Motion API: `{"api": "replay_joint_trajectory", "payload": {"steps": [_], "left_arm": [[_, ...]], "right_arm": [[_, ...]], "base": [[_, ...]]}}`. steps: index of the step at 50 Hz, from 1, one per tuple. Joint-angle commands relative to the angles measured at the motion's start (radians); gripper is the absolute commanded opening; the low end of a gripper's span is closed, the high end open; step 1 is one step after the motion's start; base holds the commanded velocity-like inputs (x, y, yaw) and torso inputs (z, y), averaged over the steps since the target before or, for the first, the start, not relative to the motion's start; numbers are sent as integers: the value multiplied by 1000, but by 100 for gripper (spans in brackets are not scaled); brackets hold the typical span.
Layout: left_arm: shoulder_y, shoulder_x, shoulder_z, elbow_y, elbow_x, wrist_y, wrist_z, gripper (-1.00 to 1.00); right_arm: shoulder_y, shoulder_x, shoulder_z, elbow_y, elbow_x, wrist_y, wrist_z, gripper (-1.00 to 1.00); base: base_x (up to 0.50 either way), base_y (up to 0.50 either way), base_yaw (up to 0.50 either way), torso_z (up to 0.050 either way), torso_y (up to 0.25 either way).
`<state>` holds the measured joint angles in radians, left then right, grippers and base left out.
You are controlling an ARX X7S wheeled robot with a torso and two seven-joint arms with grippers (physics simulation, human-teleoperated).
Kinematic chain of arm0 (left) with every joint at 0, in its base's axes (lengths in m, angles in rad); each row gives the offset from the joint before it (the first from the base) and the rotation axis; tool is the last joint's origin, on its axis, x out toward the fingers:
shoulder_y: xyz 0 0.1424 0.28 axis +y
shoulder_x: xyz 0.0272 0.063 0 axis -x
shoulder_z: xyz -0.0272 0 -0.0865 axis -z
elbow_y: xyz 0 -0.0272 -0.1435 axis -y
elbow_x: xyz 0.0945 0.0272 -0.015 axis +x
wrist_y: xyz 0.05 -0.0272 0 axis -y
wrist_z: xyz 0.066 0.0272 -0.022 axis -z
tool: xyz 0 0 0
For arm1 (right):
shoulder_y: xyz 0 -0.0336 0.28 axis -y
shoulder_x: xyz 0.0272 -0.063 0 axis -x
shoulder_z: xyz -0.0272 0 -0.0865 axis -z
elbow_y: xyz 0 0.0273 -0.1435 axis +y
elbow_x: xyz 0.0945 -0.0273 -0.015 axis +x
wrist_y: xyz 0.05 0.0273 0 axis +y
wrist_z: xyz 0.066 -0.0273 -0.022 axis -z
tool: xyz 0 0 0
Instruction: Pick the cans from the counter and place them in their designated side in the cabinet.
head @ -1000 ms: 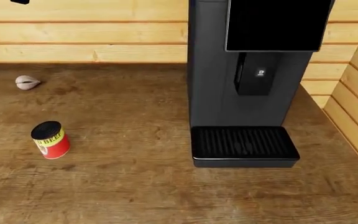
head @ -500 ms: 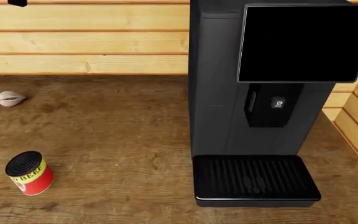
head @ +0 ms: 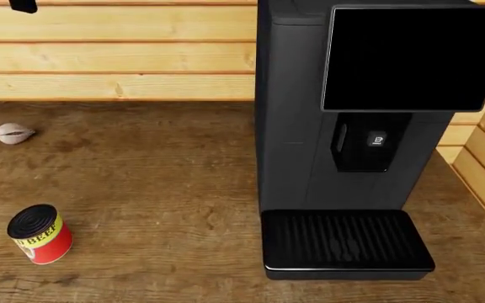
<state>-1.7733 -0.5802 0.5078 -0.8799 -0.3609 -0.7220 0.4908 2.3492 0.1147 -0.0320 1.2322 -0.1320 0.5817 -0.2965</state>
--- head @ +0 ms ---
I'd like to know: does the black coffee machine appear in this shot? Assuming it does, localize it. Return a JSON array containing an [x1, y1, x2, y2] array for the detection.
[[254, 0, 485, 282]]

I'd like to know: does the red beef can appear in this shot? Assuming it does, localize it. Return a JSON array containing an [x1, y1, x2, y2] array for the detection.
[[6, 204, 74, 266]]

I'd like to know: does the white garlic bulb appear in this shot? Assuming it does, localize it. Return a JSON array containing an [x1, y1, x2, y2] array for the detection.
[[0, 122, 37, 146]]

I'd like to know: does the black wall fixture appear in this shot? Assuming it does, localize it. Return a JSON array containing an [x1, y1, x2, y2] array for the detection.
[[8, 0, 39, 14]]

